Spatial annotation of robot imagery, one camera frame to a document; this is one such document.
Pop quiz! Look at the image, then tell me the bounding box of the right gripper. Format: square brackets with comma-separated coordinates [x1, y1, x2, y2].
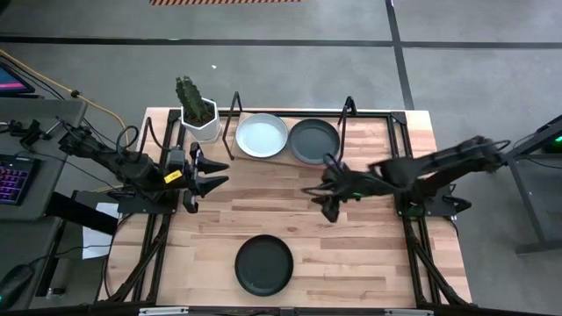
[301, 168, 377, 223]

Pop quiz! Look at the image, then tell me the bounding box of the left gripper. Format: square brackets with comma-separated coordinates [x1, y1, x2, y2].
[173, 141, 230, 215]

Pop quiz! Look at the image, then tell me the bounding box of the dark grey plate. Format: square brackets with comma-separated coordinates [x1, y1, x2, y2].
[287, 118, 342, 166]

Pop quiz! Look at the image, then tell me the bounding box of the light grey plate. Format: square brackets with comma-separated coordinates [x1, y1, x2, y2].
[234, 112, 290, 160]

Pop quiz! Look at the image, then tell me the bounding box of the white hexagonal plant pot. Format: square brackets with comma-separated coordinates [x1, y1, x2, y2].
[180, 97, 222, 144]

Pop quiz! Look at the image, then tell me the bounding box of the green cactus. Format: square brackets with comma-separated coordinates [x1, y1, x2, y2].
[175, 75, 205, 125]

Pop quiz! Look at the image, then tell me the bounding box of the black plate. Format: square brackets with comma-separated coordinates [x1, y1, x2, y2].
[234, 233, 295, 298]

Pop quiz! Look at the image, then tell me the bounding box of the white paper sheet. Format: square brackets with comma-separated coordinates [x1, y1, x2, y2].
[82, 201, 121, 261]

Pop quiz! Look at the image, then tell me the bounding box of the grey side desk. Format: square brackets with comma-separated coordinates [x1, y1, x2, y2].
[0, 97, 89, 309]

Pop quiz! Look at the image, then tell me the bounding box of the backlit keyboard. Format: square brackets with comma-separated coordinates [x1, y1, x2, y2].
[0, 154, 34, 206]

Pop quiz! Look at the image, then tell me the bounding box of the monitor with pink screen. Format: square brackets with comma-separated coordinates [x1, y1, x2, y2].
[0, 61, 37, 96]

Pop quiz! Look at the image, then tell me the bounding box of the black computer mouse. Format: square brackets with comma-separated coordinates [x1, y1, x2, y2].
[0, 263, 36, 311]

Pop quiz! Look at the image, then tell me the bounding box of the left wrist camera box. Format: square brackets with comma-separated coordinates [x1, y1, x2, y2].
[166, 147, 187, 173]

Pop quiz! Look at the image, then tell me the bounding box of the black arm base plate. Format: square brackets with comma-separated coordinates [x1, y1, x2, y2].
[394, 183, 473, 219]
[116, 192, 179, 216]

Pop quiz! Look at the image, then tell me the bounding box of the black cable loop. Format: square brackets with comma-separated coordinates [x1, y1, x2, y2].
[114, 125, 141, 155]
[139, 116, 171, 153]

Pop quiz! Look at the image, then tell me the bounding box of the black aluminium table frame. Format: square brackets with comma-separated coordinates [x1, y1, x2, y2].
[98, 107, 472, 308]

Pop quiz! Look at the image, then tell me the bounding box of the silver metal bracket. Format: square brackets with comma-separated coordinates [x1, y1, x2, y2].
[384, 308, 435, 316]
[138, 306, 191, 316]

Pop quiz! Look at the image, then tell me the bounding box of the yellow cable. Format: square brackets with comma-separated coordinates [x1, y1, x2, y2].
[0, 48, 130, 147]

